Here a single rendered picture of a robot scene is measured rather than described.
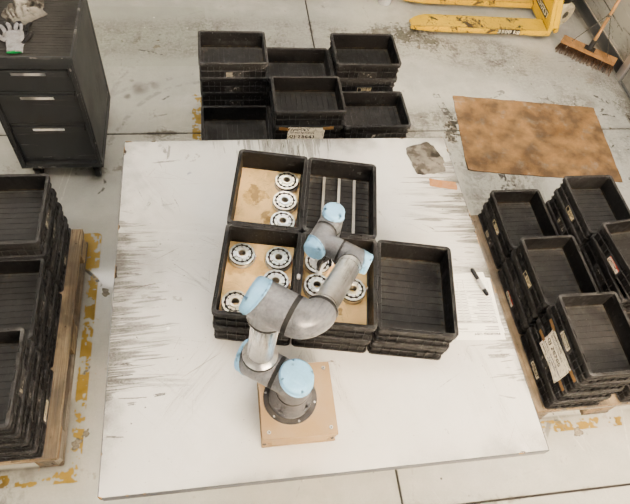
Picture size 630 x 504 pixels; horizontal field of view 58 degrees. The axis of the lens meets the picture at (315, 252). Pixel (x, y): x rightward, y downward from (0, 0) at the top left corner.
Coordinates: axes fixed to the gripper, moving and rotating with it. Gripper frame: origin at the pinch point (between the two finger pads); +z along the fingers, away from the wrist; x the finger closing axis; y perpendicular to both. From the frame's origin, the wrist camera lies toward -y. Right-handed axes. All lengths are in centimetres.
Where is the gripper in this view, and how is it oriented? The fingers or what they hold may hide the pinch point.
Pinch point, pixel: (325, 269)
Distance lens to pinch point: 216.3
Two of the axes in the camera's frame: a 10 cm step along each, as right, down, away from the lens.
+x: -7.1, 5.4, -4.5
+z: -1.1, 5.5, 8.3
